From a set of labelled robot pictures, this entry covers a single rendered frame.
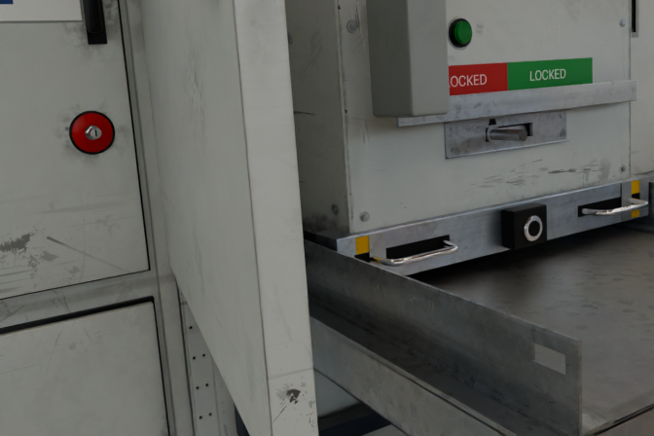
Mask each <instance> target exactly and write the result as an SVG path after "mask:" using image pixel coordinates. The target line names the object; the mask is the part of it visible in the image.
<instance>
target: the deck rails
mask: <svg viewBox="0 0 654 436"><path fill-rule="evenodd" d="M648 202H649V205H648V215H646V216H642V217H638V218H635V219H631V220H627V221H623V222H619V223H615V224H611V225H607V226H609V227H615V228H621V229H627V230H632V231H638V232H644V233H650V234H654V182H649V193H648ZM304 250H305V263H306V276H307V288H308V300H309V301H310V302H312V303H314V304H316V305H318V306H320V307H321V308H323V309H326V310H328V311H330V312H332V313H333V314H335V315H336V316H338V317H340V318H342V319H344V320H346V321H347V322H349V323H351V324H353V325H355V326H357V327H359V328H361V329H362V330H364V331H366V332H368V333H370V334H372V335H374V336H375V337H377V338H379V339H381V340H383V341H385V342H387V343H389V344H390V345H393V346H395V347H397V348H399V349H401V350H403V351H404V352H406V353H408V354H410V355H412V356H413V357H415V358H416V359H418V360H420V361H422V362H424V363H426V364H428V365H430V366H431V367H433V368H435V369H437V370H439V371H441V372H443V373H445V374H446V375H448V376H450V377H452V378H454V379H456V380H458V381H459V382H462V383H464V384H466V385H468V386H470V387H472V388H473V389H475V390H477V391H479V392H481V393H483V394H485V395H487V396H488V397H489V398H491V399H493V400H495V401H497V402H499V403H500V404H502V405H504V406H506V407H508V408H510V409H512V410H514V411H515V412H517V413H519V414H521V415H523V416H525V417H527V418H529V419H531V420H533V421H535V422H537V423H539V424H541V425H542V426H544V427H546V428H548V429H550V430H552V431H554V432H556V433H557V434H559V435H561V436H590V435H592V434H594V433H596V432H598V431H600V430H602V429H604V428H605V427H608V426H610V425H612V424H614V418H611V417H608V416H606V415H604V414H602V413H600V412H598V411H596V410H593V409H591V408H589V407H587V406H585V405H583V404H582V340H579V339H576V338H574V337H571V336H569V335H566V334H564V333H561V332H558V331H555V330H553V329H550V328H547V327H544V326H542V325H539V324H536V323H533V322H531V321H528V320H525V319H522V318H520V317H518V316H515V315H512V314H510V313H507V312H504V311H501V310H499V309H494V308H491V307H488V306H486V305H483V304H480V303H477V302H475V301H472V300H469V299H466V298H464V297H461V296H458V295H456V294H454V293H451V292H448V291H445V290H443V289H440V288H437V287H434V286H432V285H429V284H426V283H423V282H421V281H418V280H415V279H412V278H410V277H407V276H404V275H402V274H400V273H397V272H392V271H389V270H387V269H384V268H381V267H378V266H376V265H373V264H370V263H367V262H365V261H362V260H359V259H356V258H354V257H351V256H348V255H345V254H344V253H341V252H338V251H335V250H333V249H330V248H327V247H324V246H322V245H319V244H316V243H313V242H311V241H308V240H305V239H304ZM534 343H536V344H538V345H542V346H545V347H547V348H550V349H552V350H554V351H557V352H559V353H562V354H564V355H565V372H563V371H561V370H559V369H556V368H554V367H552V366H549V365H547V364H545V363H542V362H540V361H537V360H535V345H534Z"/></svg>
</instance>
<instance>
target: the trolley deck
mask: <svg viewBox="0 0 654 436"><path fill-rule="evenodd" d="M405 276H407V277H410V278H412V279H415V280H418V281H421V282H423V283H426V284H429V285H432V286H434V287H437V288H440V289H443V290H445V291H448V292H451V293H454V294H456V295H458V296H461V297H464V298H466V299H469V300H472V301H475V302H477V303H480V304H483V305H486V306H488V307H491V308H494V309H499V310H501V311H504V312H507V313H510V314H512V315H515V316H518V317H520V318H522V319H525V320H528V321H531V322H533V323H536V324H539V325H542V326H544V327H547V328H550V329H553V330H555V331H558V332H561V333H564V334H566V335H569V336H571V337H574V338H576V339H579V340H582V404H583V405H585V406H587V407H589V408H591V409H593V410H596V411H598V412H600V413H602V414H604V415H606V416H608V417H611V418H614V424H612V425H610V426H608V427H605V428H604V429H602V430H600V431H598V432H596V433H594V434H592V435H590V436H654V234H650V233H644V232H638V231H632V230H627V229H621V228H615V227H609V226H603V227H599V228H595V229H591V230H588V231H584V232H580V233H576V234H572V235H568V236H561V237H557V238H553V239H549V240H547V241H546V242H543V243H539V244H535V245H532V246H528V247H524V248H520V249H516V250H513V249H510V250H506V251H502V252H498V253H494V254H490V255H487V256H483V257H479V258H475V259H471V260H467V261H463V262H459V263H455V264H451V265H447V266H444V267H440V268H436V269H432V270H428V271H424V272H417V273H413V274H409V275H405ZM309 325H310V336H311V349H312V362H313V369H315V370H316V371H318V372H319V373H320V374H322V375H323V376H324V377H326V378H327V379H329V380H330V381H331V382H333V383H335V384H336V385H337V386H339V387H340V388H342V389H343V390H344V391H346V392H347V393H349V394H350V395H351V396H353V397H354V398H355V399H357V400H358V401H360V402H361V403H362V404H364V405H365V406H367V407H368V408H369V409H371V410H372V411H374V412H375V413H376V414H378V415H379V416H380V417H382V418H384V419H385V420H386V421H388V422H389V423H391V424H392V425H393V426H395V427H396V428H398V429H399V430H400V431H402V432H403V433H404V434H406V435H407V436H561V435H559V434H557V433H556V432H554V431H552V430H550V429H548V428H546V427H544V426H542V425H541V424H539V423H537V422H535V421H533V420H531V419H529V418H527V417H525V416H523V415H521V414H519V413H517V412H515V411H514V410H512V409H510V408H508V407H506V406H504V405H502V404H500V403H499V402H497V401H495V400H493V399H491V398H489V397H488V396H487V395H485V394H483V393H481V392H479V391H477V390H475V389H473V388H472V387H470V386H468V385H466V384H464V383H462V382H460V381H458V380H456V379H454V378H452V377H450V376H448V375H446V374H445V373H443V372H441V371H439V370H437V369H435V368H433V367H431V366H430V365H428V364H426V363H424V362H422V361H420V360H418V359H416V358H415V357H413V356H412V355H410V354H408V353H406V352H404V351H403V350H401V349H399V348H397V347H395V346H393V345H390V344H389V343H387V342H385V341H383V340H381V339H379V338H377V337H375V336H374V335H372V334H370V333H368V332H366V331H364V330H362V329H361V328H359V327H357V326H355V325H353V324H351V323H349V322H347V321H346V320H344V319H342V318H340V317H338V316H336V315H335V314H333V313H332V312H330V311H328V310H326V309H323V308H321V307H320V306H318V305H316V304H314V303H312V302H310V301H309ZM534 345H535V360H537V361H540V362H542V363H545V364H547V365H549V366H552V367H554V368H556V369H559V370H561V371H563V372H565V355H564V354H562V353H559V352H557V351H554V350H552V349H550V348H547V347H545V346H542V345H538V344H536V343H534Z"/></svg>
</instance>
